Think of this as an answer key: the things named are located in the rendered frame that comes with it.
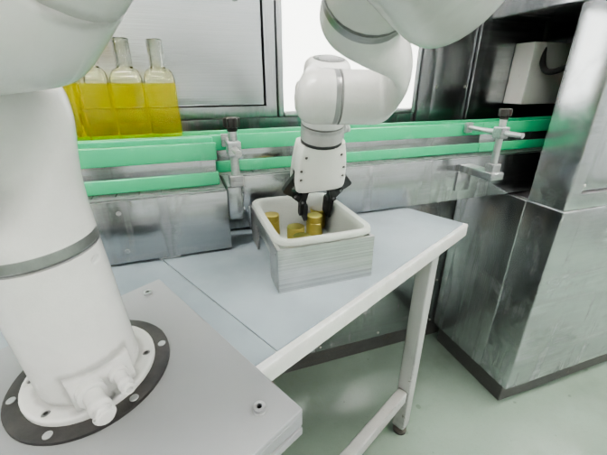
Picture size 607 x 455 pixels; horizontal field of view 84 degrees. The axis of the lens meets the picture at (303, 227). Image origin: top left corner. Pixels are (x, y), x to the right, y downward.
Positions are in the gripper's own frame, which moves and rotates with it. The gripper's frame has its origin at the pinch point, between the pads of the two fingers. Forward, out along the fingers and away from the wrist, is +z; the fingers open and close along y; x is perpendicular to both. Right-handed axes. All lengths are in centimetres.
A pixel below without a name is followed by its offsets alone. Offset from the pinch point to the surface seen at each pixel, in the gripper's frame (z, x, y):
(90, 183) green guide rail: -8.7, -4.7, 39.8
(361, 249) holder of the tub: -2.4, 16.4, -2.5
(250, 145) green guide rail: -7.8, -15.2, 10.3
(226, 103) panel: -10.9, -33.5, 13.0
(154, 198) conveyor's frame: -5.7, -2.4, 30.1
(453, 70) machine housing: -15, -40, -59
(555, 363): 68, 22, -88
